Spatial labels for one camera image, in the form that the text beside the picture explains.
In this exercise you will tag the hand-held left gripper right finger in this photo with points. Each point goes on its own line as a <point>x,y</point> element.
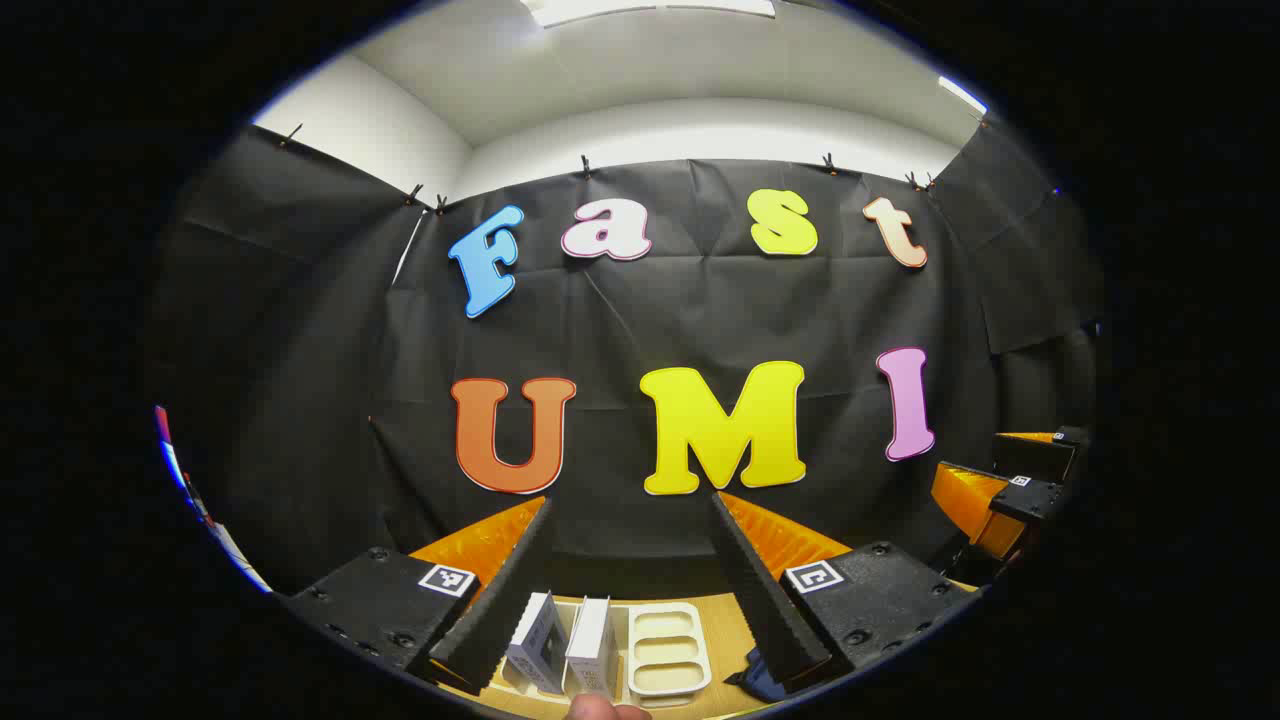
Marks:
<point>760,590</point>

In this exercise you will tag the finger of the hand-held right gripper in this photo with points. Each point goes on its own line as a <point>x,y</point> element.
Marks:
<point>1030,498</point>
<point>1040,455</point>

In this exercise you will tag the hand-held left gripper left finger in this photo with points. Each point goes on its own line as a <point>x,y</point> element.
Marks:
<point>510,590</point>

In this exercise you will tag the white bookshelf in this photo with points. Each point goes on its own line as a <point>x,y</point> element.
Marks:
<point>668,650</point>

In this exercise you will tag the colourful printed papers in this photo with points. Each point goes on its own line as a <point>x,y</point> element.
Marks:
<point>225,540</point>

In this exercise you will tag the ceiling light panel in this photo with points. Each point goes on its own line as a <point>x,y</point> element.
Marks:
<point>962,94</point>
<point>650,8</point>

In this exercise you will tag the row of black cloth clips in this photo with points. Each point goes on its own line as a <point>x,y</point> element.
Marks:
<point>585,165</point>

